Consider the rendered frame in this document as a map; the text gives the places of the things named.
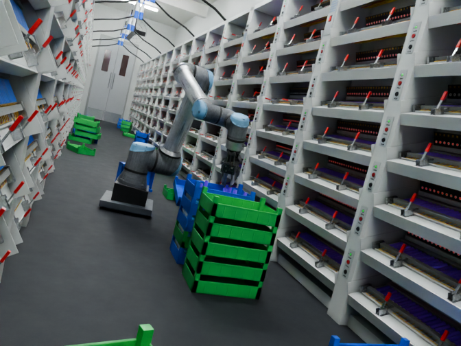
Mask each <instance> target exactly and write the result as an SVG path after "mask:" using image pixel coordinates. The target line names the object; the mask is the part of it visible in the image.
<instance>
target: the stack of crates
mask: <svg viewBox="0 0 461 346"><path fill-rule="evenodd" d="M207 190H208V187H206V186H203V187H202V192H201V195H200V200H199V204H198V208H197V212H196V216H195V220H194V224H193V228H192V232H191V237H190V240H189V245H188V248H187V253H186V257H185V262H184V265H183V268H182V275H183V277H184V278H185V281H186V282H187V285H188V287H189V289H190V291H191V292H192V293H200V294H207V295H219V296H226V297H239V298H246V299H259V297H260V294H261V289H262V286H263V282H264V279H265V274H266V271H267V268H268V264H269V261H270V256H271V253H272V248H273V246H274V241H275V237H276V233H277V230H278V227H279V223H280V219H281V214H282V212H283V209H281V208H279V207H277V209H276V211H275V210H273V209H271V208H270V207H268V206H267V205H265V201H266V198H261V200H260V203H259V202H255V201H251V200H244V199H240V198H233V197H230V196H223V195H219V194H212V193H208V192H207ZM203 209H204V210H203ZM267 226H270V227H272V229H270V228H269V227H267ZM264 244H265V245H267V247H266V246H265V245H264ZM261 263H262V264H261Z"/></svg>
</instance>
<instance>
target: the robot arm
mask: <svg viewBox="0 0 461 346"><path fill-rule="evenodd" d="M174 79H175V81H177V83H179V84H181V86H182V88H183V89H184V91H185V96H184V97H183V99H182V102H181V105H180V107H179V109H178V112H177V114H176V117H175V119H174V122H173V124H172V127H171V129H170V131H169V134H168V136H167V138H166V141H165V144H164V145H161V146H160V148H159V149H158V150H156V149H155V146H153V145H150V144H148V143H141V142H133V143H132V145H131V147H130V150H129V153H128V157H127V160H126V164H125V167H124V169H123V171H122V173H121V174H120V175H119V176H118V179H117V181H118V182H120V183H122V184H124V185H127V186H129V187H134V188H138V189H146V188H147V173H148V172H153V173H157V174H162V175H165V176H176V175H177V174H178V173H179V171H180V169H181V167H182V157H181V153H180V149H181V148H182V145H183V143H184V141H185V138H186V136H187V133H188V132H189V129H190V127H191V124H192V122H193V119H194V118H196V119H201V120H203V121H206V122H210V123H212V124H216V125H218V126H222V127H225V128H226V129H227V130H228V134H227V138H226V145H225V147H226V148H227V149H226V151H227V152H228V153H227V158H226V159H224V160H223V161H222V167H221V172H222V182H223V186H224V187H226V180H227V176H228V174H231V180H230V184H229V187H232V186H233V184H234V182H235V181H236V179H237V177H238V176H239V173H240V167H239V164H240V163H239V162H241V156H240V155H239V154H240V153H241V151H242V150H243V149H244V146H245V144H244V143H245V140H246V134H247V130H248V126H249V117H248V116H246V115H244V114H241V113H235V112H234V111H233V110H232V109H229V108H222V107H220V106H216V105H214V104H212V103H211V102H210V101H209V100H208V98H207V96H206V95H205V93H206V91H210V90H211V88H212V86H213V81H214V76H213V73H212V72H211V71H209V70H207V69H204V68H202V67H199V66H196V65H193V64H191V63H188V62H183V63H180V64H178V65H177V66H176V67H175V69H174Z"/></svg>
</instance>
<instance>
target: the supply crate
mask: <svg viewBox="0 0 461 346"><path fill-rule="evenodd" d="M191 177H192V174H189V173H188V174H187V179H186V182H185V187H184V189H185V190H186V191H187V192H188V193H189V194H190V195H191V196H192V197H193V198H197V199H200V195H201V192H202V187H200V183H202V184H203V186H204V181H198V180H194V179H191ZM243 186H244V185H242V184H239V186H238V188H235V187H232V190H231V193H228V192H223V189H224V186H223V185H218V184H215V183H208V186H207V187H208V190H207V192H208V193H212V194H219V195H223V196H230V197H233V198H240V199H244V200H251V201H254V200H255V195H256V192H251V193H250V194H248V193H247V196H243V194H244V190H242V189H243ZM234 189H236V190H237V194H233V190H234Z"/></svg>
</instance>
